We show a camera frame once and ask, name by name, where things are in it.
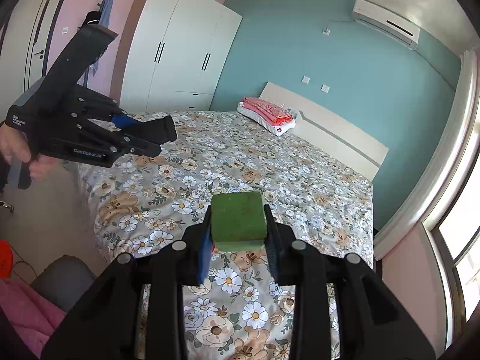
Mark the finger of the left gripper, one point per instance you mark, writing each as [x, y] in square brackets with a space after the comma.
[144, 145]
[157, 131]

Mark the pink quilted clothing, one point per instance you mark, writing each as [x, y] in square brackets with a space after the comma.
[33, 318]

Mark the white wall switch right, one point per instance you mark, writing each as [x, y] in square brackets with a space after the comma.
[325, 88]

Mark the hanging blue clothes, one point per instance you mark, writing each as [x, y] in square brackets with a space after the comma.
[105, 7]

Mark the white wardrobe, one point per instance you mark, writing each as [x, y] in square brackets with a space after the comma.
[171, 54]

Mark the black hanging bag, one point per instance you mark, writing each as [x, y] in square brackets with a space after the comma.
[92, 17]

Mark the cream bed headboard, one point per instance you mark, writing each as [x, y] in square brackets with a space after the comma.
[330, 132]

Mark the white door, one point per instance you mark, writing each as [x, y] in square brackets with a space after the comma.
[25, 44]

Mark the white air conditioner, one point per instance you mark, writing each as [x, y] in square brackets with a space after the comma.
[387, 22]

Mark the person's left hand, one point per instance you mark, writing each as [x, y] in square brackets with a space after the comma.
[14, 145]

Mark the window with dark frame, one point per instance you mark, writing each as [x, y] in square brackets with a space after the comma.
[453, 230]

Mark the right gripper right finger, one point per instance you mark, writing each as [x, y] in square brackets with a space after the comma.
[282, 263]

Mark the orange red object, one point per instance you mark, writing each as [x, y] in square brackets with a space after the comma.
[6, 259]

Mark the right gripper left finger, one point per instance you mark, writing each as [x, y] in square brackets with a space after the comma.
[199, 246]

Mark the floral bed quilt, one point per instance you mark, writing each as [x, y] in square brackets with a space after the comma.
[227, 165]

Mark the green block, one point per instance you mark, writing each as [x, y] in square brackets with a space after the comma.
[238, 222]

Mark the grey trousers leg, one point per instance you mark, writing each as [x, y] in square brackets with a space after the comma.
[64, 282]

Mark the folded pink red blanket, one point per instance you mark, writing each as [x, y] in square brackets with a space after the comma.
[270, 111]

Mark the white curtain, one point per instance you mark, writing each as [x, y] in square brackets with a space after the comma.
[440, 165]

